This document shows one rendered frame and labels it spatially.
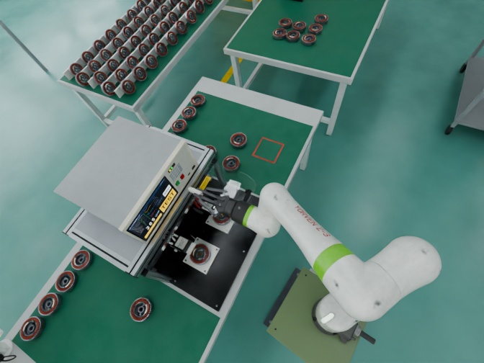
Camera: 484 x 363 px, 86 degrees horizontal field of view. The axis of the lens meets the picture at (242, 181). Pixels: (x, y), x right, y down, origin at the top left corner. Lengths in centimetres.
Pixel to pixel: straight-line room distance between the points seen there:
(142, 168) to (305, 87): 238
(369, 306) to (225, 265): 89
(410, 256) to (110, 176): 107
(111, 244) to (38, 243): 189
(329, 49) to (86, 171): 194
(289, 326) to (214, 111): 145
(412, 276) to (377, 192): 183
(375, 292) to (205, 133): 148
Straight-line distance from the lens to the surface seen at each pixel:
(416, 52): 384
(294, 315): 133
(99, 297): 173
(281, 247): 224
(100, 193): 118
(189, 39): 270
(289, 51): 238
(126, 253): 126
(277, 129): 182
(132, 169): 116
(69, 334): 180
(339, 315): 110
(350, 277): 72
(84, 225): 142
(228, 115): 194
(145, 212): 111
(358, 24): 269
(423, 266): 78
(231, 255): 146
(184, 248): 137
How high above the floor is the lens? 218
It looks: 62 degrees down
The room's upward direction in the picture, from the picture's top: 15 degrees counter-clockwise
